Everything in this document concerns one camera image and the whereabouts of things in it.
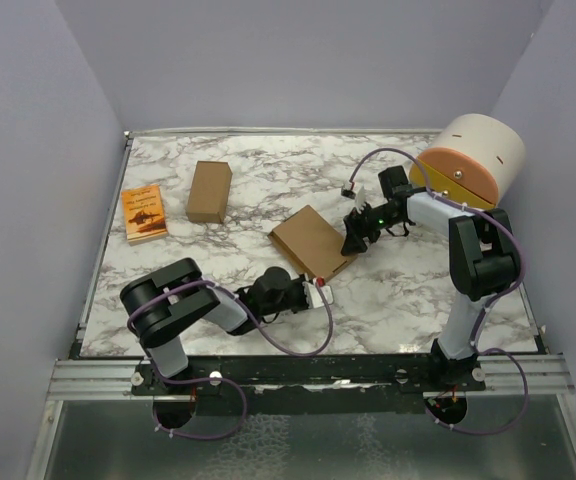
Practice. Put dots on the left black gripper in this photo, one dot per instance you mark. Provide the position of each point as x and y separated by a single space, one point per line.
298 283

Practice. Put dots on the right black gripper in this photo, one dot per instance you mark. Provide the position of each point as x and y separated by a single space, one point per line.
357 229

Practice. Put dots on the brown cardboard box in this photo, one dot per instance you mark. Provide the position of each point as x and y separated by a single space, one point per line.
310 244

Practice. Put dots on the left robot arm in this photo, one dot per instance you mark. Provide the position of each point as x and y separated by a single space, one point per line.
163 304

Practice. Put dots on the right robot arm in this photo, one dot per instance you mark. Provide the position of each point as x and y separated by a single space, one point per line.
484 261

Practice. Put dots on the small folded cardboard box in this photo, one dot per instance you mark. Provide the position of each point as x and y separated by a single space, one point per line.
209 192

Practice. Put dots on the white cylinder with coloured base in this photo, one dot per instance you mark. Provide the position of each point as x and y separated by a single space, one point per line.
474 160

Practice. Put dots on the orange book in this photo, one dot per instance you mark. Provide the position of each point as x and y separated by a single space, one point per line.
144 215

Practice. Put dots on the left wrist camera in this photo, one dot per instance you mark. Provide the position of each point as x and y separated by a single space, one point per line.
317 293

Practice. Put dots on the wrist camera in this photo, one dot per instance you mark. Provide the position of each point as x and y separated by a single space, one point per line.
317 293
356 193

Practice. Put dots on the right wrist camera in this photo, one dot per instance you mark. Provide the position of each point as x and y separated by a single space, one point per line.
356 193

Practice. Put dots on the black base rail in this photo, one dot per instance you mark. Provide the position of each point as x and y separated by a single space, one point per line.
283 385

